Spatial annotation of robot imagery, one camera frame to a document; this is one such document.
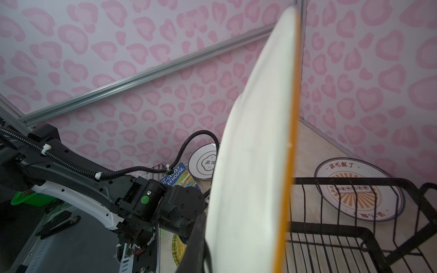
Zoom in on white plate orange sunburst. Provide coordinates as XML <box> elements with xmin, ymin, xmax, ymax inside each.
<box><xmin>315</xmin><ymin>158</ymin><xmax>405</xmax><ymax>222</ymax></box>

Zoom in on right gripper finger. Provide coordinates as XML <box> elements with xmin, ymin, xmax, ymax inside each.
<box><xmin>176</xmin><ymin>215</ymin><xmax>207</xmax><ymax>273</ymax></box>

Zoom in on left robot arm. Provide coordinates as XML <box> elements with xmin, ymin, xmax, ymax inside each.
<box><xmin>1</xmin><ymin>125</ymin><xmax>206</xmax><ymax>248</ymax></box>

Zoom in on white plate black rings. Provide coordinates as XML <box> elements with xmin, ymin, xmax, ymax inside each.
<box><xmin>187</xmin><ymin>142</ymin><xmax>219</xmax><ymax>181</ymax></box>

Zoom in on aluminium frame left post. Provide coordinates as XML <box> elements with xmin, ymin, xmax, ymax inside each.
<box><xmin>295</xmin><ymin>0</ymin><xmax>308</xmax><ymax>24</ymax></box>

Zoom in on aluminium frame left diagonal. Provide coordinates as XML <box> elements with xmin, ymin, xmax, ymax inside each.
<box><xmin>18</xmin><ymin>23</ymin><xmax>275</xmax><ymax>127</ymax></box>

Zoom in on green woven bamboo tray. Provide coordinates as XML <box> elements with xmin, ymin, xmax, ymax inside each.
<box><xmin>171</xmin><ymin>235</ymin><xmax>187</xmax><ymax>267</ymax></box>

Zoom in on black wire dish rack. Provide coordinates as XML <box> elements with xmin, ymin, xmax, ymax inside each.
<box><xmin>281</xmin><ymin>177</ymin><xmax>437</xmax><ymax>273</ymax></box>

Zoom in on green plastic basket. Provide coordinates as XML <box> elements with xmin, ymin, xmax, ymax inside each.
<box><xmin>11</xmin><ymin>190</ymin><xmax>56</xmax><ymax>207</ymax></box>

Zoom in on star plate yellow rim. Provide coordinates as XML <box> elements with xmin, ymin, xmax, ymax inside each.
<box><xmin>205</xmin><ymin>6</ymin><xmax>302</xmax><ymax>273</ymax></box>

